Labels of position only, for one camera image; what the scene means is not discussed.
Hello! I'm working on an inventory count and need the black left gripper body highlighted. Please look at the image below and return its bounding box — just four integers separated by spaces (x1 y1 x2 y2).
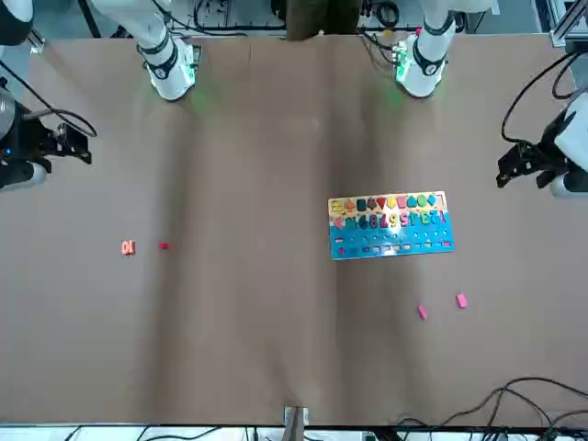
526 137 571 187

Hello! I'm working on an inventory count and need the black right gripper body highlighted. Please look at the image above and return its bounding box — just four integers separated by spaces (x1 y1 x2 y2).
0 117 60 166

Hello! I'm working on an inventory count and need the colourful wooden toy board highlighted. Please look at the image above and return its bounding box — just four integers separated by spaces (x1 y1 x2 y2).
327 189 457 262

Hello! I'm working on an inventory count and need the person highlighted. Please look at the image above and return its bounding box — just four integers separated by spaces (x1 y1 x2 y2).
285 0 360 42

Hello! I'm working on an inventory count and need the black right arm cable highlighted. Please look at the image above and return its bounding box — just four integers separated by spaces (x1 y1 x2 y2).
16 106 98 139

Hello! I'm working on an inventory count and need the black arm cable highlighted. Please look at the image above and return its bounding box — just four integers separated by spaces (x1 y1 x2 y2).
16 106 98 139
502 49 582 141

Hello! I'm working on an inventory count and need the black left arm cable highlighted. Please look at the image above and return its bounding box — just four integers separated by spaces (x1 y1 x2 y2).
502 49 582 141

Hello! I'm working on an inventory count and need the aluminium frame post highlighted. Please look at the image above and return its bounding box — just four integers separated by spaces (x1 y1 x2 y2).
283 405 311 441

